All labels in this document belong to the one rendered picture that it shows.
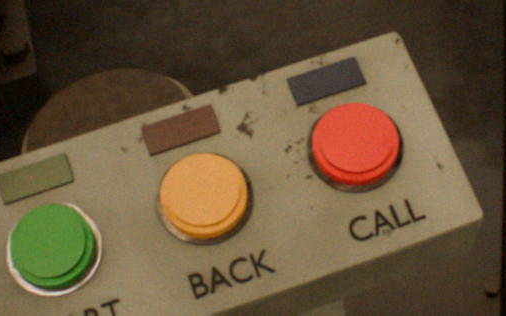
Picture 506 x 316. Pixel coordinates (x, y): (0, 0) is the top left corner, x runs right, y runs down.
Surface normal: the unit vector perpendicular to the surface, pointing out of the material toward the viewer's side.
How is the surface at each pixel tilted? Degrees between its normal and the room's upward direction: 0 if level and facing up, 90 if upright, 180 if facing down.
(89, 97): 0
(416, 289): 0
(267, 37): 0
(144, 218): 20
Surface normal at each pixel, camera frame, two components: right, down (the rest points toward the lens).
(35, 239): -0.01, -0.44
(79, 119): -0.13, -0.71
